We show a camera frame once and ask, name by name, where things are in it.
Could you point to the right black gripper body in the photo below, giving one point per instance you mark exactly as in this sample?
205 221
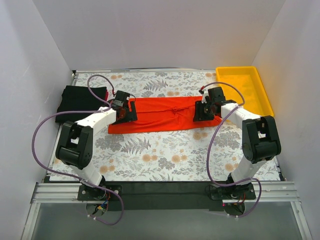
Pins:
200 113

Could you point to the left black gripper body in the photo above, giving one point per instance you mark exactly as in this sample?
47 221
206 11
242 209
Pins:
129 113

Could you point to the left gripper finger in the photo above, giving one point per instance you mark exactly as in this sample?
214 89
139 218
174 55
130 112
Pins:
124 120
132 111

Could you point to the orange t-shirt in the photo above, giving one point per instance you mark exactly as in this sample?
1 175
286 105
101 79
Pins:
163 114

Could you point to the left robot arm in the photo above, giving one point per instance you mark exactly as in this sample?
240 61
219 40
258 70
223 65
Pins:
75 146

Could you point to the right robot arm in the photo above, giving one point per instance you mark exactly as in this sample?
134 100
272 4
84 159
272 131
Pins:
260 142

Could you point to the folded red t-shirt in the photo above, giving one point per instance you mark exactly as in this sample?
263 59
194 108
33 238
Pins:
106 97

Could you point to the floral patterned table mat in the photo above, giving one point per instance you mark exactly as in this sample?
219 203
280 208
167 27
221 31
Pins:
187 155

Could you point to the folded black t-shirt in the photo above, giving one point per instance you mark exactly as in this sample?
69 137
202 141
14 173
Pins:
76 98

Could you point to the yellow plastic bin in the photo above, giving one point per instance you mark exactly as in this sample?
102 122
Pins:
249 88

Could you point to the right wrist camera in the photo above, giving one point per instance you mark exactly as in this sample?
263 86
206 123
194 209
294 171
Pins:
204 95

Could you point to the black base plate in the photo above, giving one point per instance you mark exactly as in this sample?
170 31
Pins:
169 195

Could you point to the aluminium frame rail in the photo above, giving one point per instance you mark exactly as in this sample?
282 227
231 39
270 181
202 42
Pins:
268 191

